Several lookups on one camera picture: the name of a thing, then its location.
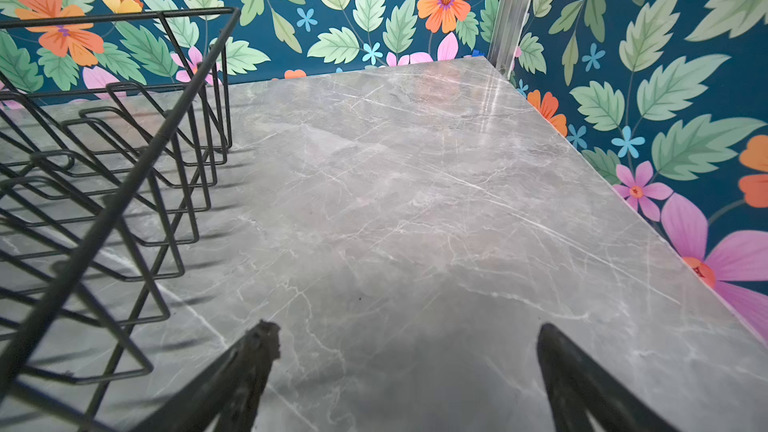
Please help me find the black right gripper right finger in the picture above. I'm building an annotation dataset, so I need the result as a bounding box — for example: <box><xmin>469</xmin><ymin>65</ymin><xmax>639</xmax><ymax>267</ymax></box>
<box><xmin>536</xmin><ymin>323</ymin><xmax>675</xmax><ymax>431</ymax></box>

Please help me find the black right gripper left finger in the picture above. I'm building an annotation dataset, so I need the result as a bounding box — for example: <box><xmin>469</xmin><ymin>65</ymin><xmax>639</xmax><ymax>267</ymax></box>
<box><xmin>134</xmin><ymin>320</ymin><xmax>280</xmax><ymax>431</ymax></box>

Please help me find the black wire dish rack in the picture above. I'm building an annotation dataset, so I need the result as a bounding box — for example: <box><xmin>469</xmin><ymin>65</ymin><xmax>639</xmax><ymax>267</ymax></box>
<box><xmin>1</xmin><ymin>7</ymin><xmax>240</xmax><ymax>431</ymax></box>

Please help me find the aluminium frame post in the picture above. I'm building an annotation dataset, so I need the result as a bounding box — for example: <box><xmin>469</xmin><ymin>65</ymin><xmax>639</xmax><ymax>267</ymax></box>
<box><xmin>487</xmin><ymin>0</ymin><xmax>531</xmax><ymax>79</ymax></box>

